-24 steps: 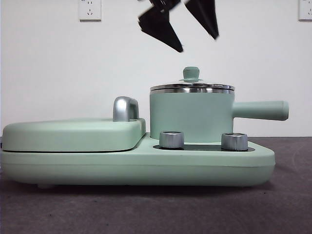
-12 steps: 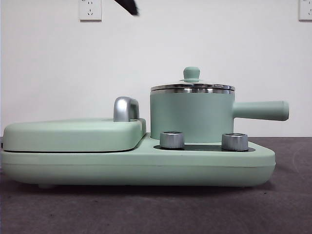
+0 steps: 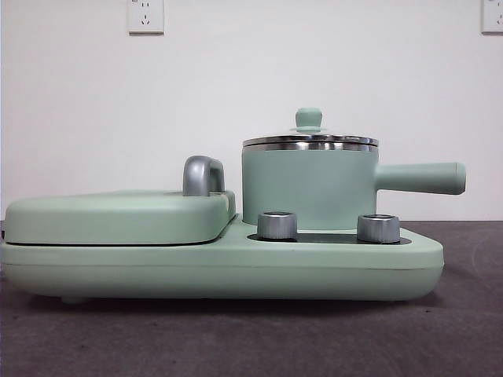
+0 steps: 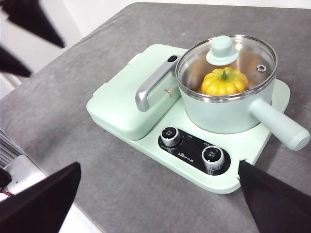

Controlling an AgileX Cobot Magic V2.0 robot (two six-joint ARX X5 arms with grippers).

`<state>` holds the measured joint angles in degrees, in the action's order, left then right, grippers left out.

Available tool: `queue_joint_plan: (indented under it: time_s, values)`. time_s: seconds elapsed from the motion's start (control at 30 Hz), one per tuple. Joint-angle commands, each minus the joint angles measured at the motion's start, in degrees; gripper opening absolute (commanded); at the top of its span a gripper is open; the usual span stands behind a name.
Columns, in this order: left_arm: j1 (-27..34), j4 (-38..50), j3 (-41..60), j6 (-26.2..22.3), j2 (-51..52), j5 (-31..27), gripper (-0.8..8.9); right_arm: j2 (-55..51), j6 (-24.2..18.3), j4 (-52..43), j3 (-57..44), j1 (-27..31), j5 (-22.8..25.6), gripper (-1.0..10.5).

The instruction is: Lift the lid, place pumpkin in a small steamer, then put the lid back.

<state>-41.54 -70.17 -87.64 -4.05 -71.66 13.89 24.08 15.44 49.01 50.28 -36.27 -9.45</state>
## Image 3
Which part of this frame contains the glass pot lid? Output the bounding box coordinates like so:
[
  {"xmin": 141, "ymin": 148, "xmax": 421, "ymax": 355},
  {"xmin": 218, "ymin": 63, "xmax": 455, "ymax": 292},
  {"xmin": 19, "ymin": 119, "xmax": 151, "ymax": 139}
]
[{"xmin": 241, "ymin": 108, "xmax": 379, "ymax": 147}]

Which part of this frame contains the silver control knob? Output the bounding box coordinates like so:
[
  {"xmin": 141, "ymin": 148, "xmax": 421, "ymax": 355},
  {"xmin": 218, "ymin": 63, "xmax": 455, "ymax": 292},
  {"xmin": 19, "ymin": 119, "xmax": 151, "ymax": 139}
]
[
  {"xmin": 356, "ymin": 214, "xmax": 401, "ymax": 243},
  {"xmin": 255, "ymin": 210, "xmax": 299, "ymax": 240}
]

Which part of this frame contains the mint green cooker base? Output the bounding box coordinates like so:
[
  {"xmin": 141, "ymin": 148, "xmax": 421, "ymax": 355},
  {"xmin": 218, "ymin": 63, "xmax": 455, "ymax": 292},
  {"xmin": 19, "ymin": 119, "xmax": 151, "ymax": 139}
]
[{"xmin": 0, "ymin": 214, "xmax": 445, "ymax": 306}]

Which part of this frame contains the mint green pot with handle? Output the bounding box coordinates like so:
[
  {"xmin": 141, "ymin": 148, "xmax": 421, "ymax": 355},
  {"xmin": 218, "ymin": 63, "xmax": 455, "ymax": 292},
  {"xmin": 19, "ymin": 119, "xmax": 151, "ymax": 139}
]
[{"xmin": 240, "ymin": 137, "xmax": 468, "ymax": 232}]

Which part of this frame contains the white wall socket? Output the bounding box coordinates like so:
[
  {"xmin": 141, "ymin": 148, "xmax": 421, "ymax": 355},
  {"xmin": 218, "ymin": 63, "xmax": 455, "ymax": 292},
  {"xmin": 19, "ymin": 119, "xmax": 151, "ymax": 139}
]
[
  {"xmin": 481, "ymin": 0, "xmax": 503, "ymax": 35},
  {"xmin": 127, "ymin": 0, "xmax": 165, "ymax": 36}
]

